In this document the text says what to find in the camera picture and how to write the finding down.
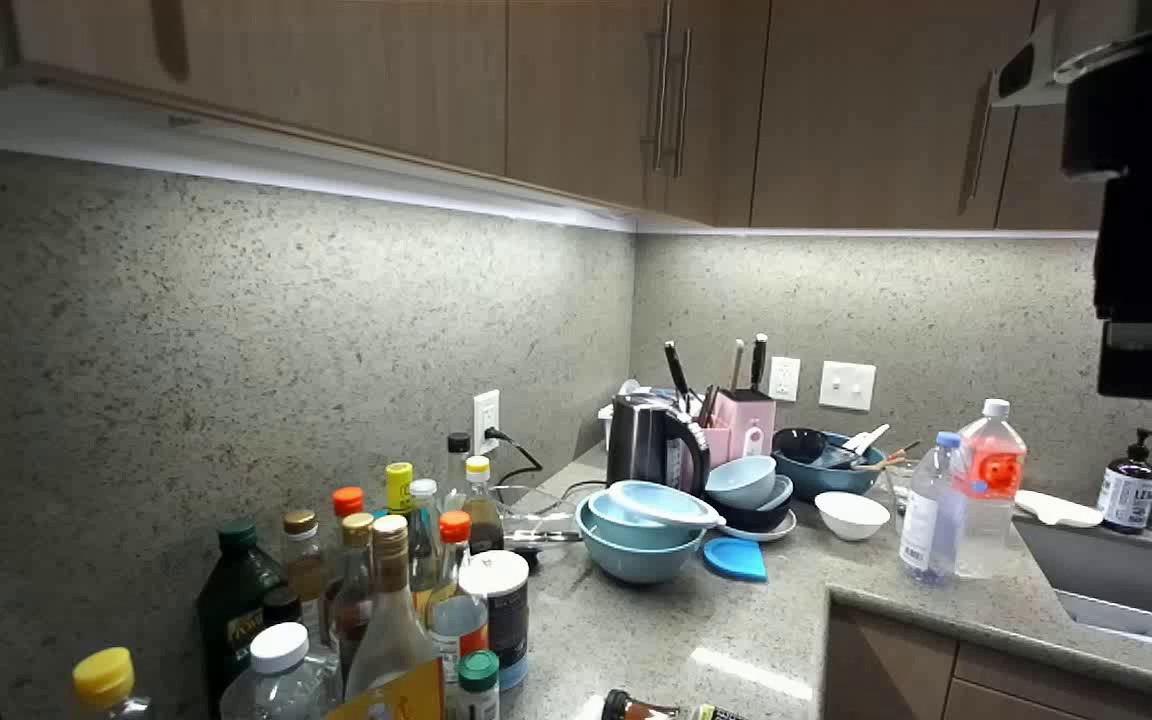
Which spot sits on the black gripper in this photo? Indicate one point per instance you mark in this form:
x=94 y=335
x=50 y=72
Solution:
x=1147 y=245

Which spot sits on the tea bottle with black lid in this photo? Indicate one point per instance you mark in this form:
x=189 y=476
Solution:
x=659 y=704

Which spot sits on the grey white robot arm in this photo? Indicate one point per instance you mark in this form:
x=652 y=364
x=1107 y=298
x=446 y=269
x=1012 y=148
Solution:
x=1137 y=94

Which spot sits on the dark soap dispenser bottle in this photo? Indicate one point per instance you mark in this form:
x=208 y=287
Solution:
x=1128 y=494

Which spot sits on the clear bottle with red label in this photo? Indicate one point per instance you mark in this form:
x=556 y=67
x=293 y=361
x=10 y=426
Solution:
x=993 y=483

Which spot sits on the clear bottle with blue cap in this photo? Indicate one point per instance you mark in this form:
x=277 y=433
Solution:
x=931 y=522

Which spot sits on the dark sauce bottle white cap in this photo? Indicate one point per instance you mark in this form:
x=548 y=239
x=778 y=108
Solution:
x=481 y=513

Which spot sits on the bottle with black cap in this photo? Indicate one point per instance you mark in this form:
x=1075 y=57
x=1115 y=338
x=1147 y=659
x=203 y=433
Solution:
x=458 y=462

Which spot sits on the green bottle with white cap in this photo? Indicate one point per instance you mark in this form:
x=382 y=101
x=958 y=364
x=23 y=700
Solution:
x=427 y=525

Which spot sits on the slim bottle with yellow cap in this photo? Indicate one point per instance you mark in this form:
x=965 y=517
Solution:
x=397 y=487

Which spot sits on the glass bottle with tan cap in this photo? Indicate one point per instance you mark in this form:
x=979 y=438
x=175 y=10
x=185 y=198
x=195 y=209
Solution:
x=392 y=626

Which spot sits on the bottle with orange cap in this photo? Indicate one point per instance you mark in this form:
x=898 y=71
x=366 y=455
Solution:
x=349 y=503

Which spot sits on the dark bottle with tan cap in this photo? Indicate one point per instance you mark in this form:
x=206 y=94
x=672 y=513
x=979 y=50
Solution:
x=355 y=586

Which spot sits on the bottle with brown cap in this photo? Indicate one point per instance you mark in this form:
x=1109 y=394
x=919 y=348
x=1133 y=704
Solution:
x=301 y=563

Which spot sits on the clear bottle with white cap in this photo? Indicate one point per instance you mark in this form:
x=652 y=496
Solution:
x=281 y=674

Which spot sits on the green olive oil bottle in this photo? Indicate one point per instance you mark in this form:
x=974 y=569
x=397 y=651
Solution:
x=237 y=604

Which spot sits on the white cloth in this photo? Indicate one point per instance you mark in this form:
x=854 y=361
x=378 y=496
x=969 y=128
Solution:
x=1056 y=511

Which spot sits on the steel sink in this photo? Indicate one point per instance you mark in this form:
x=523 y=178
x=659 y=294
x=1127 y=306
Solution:
x=1123 y=580

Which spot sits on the white spoon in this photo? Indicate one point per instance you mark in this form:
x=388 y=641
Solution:
x=865 y=443

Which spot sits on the small white bowl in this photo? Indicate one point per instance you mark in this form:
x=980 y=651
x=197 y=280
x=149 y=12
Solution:
x=854 y=513

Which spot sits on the dark blue bowl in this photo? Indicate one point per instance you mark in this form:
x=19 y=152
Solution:
x=808 y=462

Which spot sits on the wooden lower cabinet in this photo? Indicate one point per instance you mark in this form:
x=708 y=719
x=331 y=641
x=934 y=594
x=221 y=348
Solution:
x=951 y=674

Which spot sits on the pink knife block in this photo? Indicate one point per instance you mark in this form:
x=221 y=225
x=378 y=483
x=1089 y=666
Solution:
x=742 y=426

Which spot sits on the stacked blue bowls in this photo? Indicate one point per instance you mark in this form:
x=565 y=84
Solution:
x=749 y=491

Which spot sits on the blue silicone pad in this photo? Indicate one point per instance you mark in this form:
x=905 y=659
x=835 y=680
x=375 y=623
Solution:
x=738 y=559

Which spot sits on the black electric kettle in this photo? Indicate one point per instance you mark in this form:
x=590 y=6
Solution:
x=648 y=446

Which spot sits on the light blue plate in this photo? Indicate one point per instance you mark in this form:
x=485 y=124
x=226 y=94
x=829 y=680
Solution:
x=663 y=503

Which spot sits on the large light blue bowl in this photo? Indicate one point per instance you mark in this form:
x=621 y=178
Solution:
x=638 y=549

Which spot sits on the sea salt canister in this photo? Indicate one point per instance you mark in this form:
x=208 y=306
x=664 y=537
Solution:
x=497 y=604

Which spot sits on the wooden upper cabinets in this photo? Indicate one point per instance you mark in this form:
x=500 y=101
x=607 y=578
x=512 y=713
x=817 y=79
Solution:
x=468 y=80

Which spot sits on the small spice jar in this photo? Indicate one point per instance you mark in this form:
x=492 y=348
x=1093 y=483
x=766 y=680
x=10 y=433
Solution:
x=458 y=626

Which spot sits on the small jar with green cap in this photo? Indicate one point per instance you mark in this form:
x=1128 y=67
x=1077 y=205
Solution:
x=478 y=680

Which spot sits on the under-cabinet light strip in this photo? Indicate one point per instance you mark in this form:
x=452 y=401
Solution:
x=271 y=152

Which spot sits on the white double wall outlet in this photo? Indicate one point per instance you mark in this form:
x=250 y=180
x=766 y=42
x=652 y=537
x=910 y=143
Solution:
x=845 y=384

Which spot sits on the white wall switch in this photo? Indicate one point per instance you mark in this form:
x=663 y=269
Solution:
x=784 y=376

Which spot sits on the white wall outlet with plug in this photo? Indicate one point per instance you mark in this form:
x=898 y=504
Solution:
x=485 y=419

